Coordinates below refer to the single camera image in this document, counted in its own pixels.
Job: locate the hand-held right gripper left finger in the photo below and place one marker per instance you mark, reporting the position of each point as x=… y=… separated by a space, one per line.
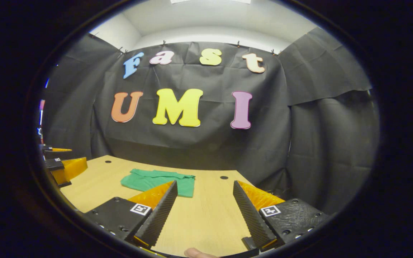
x=160 y=216

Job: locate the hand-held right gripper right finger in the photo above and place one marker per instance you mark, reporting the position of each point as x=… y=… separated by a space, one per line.
x=253 y=216

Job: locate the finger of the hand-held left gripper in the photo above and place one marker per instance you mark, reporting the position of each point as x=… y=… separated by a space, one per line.
x=57 y=154
x=74 y=167

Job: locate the green T-shirt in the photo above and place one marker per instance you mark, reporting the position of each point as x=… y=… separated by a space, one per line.
x=145 y=181

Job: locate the computer screen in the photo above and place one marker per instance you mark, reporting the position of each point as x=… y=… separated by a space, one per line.
x=41 y=105

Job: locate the black backdrop cloth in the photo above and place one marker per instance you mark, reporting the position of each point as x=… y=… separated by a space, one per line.
x=210 y=147

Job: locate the ceiling light panel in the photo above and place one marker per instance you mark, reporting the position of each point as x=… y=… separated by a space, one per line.
x=210 y=1

